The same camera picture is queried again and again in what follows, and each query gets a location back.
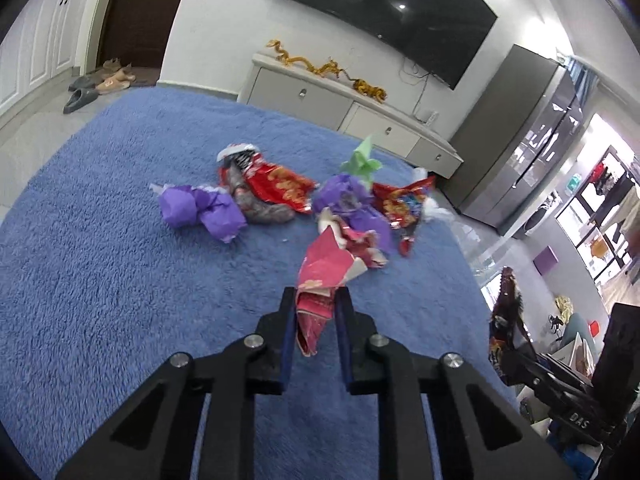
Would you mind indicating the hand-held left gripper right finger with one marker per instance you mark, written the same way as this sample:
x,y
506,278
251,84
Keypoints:
x,y
344,340

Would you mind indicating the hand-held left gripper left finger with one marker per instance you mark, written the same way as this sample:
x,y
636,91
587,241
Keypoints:
x,y
287,340

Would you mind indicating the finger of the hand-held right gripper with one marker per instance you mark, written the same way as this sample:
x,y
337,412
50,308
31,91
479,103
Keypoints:
x,y
540,370

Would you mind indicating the dark snack bag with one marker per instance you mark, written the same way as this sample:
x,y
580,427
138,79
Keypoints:
x,y
507,310

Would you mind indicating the red paper wrapper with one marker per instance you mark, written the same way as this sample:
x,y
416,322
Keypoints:
x,y
320,270

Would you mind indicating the red printed snack packet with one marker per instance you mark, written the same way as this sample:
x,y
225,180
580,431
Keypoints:
x,y
400,205

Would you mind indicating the purple box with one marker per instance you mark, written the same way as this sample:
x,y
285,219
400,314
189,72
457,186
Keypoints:
x,y
545,260

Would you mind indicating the purple crumpled paper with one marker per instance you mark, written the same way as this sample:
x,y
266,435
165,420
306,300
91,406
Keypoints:
x,y
335,192
190,205

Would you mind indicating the white crumpled tissue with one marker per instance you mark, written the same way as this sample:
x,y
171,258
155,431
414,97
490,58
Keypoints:
x,y
436,210

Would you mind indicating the red and grey snack bag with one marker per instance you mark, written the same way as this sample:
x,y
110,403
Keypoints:
x,y
270,180

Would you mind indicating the blue fluffy blanket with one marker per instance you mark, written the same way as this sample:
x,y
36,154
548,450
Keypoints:
x,y
125,285

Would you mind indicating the green crumpled paper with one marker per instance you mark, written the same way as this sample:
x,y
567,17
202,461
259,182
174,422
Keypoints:
x,y
362,162

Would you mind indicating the grey refrigerator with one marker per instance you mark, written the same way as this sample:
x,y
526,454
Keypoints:
x,y
520,150

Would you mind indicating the small white device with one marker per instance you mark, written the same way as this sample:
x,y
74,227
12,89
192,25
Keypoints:
x,y
431,117

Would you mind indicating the white television cabinet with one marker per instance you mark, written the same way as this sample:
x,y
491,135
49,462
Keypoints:
x,y
300,95

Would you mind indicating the short golden dragon ornament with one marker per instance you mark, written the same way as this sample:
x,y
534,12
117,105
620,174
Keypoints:
x,y
370,90

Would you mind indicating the long golden dragon ornament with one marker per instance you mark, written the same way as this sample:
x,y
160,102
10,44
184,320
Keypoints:
x,y
300,62

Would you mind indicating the grey slipper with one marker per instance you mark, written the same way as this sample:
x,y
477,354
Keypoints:
x,y
82,82
80,101

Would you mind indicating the tan shoes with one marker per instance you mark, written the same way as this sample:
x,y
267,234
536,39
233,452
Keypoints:
x,y
115,65

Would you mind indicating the dark brown door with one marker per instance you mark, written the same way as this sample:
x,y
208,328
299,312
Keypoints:
x,y
140,20

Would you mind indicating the white panelled cupboard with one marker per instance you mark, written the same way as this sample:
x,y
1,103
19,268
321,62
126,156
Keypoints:
x,y
45,35

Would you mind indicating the black wall television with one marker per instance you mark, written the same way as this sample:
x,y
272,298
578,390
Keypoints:
x,y
390,10

